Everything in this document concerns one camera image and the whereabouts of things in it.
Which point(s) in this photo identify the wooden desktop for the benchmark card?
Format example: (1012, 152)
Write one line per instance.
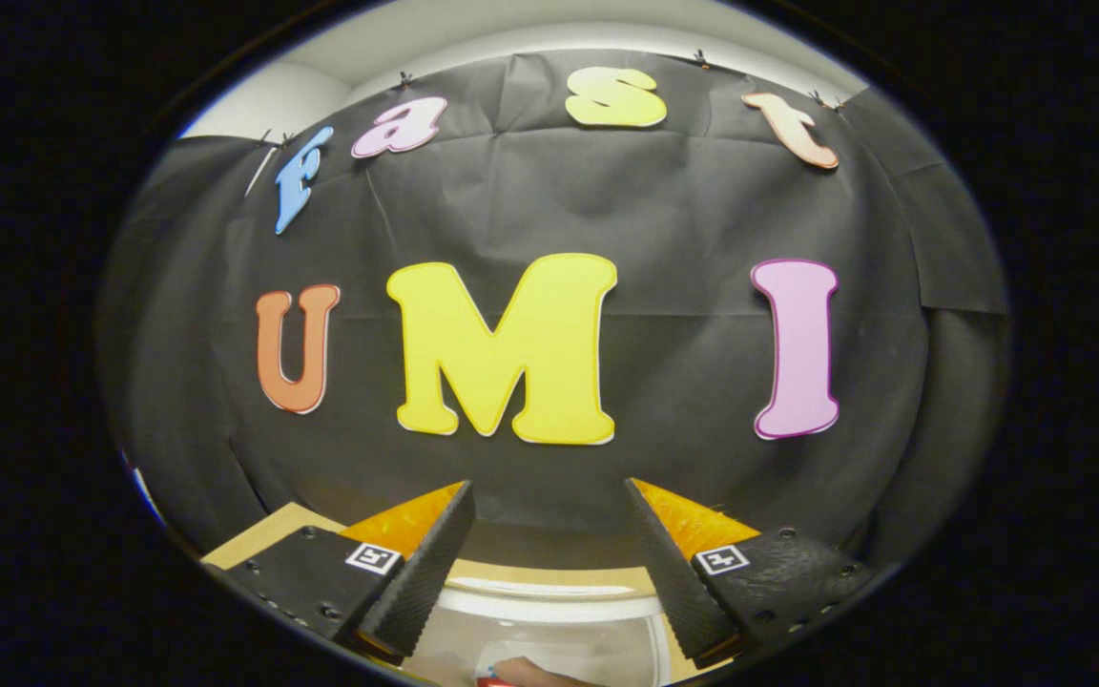
(263, 539)

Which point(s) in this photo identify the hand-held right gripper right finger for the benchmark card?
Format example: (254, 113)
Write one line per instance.
(669, 582)

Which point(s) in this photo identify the white desktop garbage bin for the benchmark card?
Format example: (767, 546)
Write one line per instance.
(559, 649)

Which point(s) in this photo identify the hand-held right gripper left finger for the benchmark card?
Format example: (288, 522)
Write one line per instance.
(421, 582)

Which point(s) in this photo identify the red pop can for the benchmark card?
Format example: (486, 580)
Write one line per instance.
(487, 681)

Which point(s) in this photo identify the black backdrop cloth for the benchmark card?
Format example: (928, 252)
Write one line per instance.
(683, 334)

